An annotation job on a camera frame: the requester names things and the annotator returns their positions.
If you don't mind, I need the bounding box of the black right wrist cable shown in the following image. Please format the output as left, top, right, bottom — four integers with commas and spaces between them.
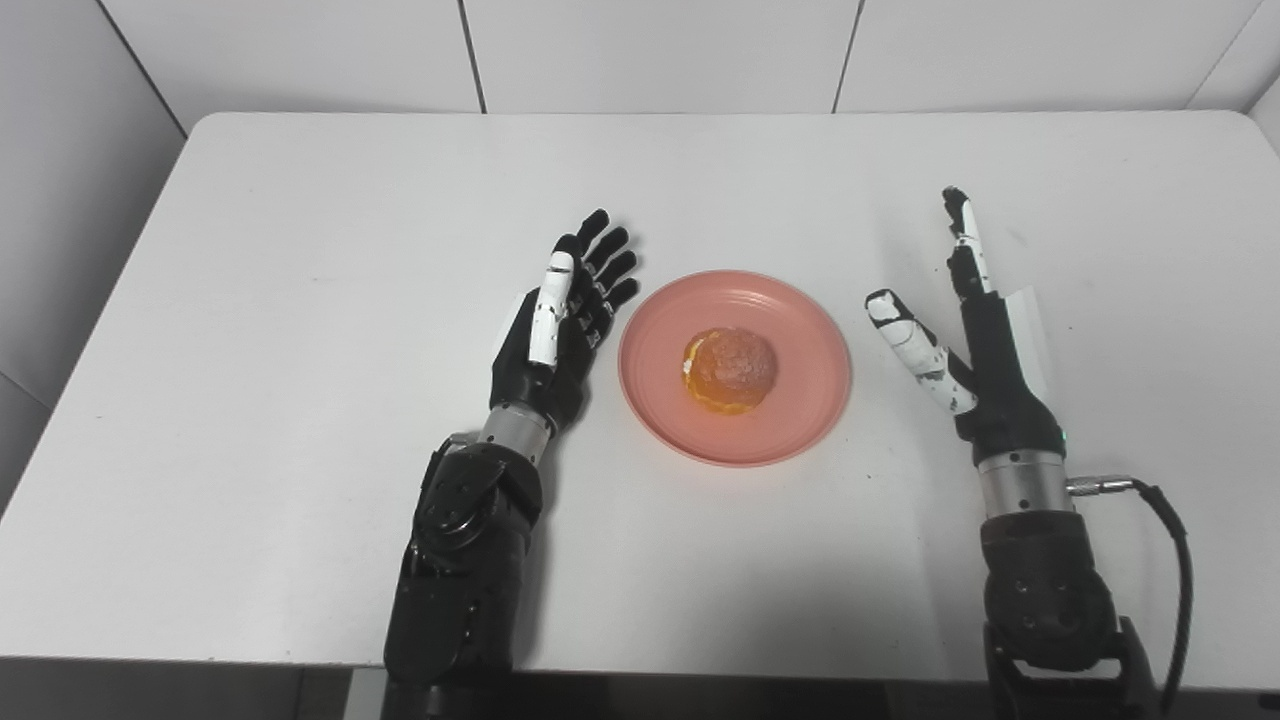
1066, 476, 1195, 713

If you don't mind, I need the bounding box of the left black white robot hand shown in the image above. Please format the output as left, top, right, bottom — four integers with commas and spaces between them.
488, 208, 641, 436

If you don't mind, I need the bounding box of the pink round plate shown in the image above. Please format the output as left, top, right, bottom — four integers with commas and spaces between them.
617, 269, 854, 469

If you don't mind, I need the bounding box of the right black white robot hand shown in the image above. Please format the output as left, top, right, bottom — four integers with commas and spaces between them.
865, 186, 1067, 468

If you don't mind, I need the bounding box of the orange cream puff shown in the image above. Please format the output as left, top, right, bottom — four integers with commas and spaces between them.
682, 328, 779, 415

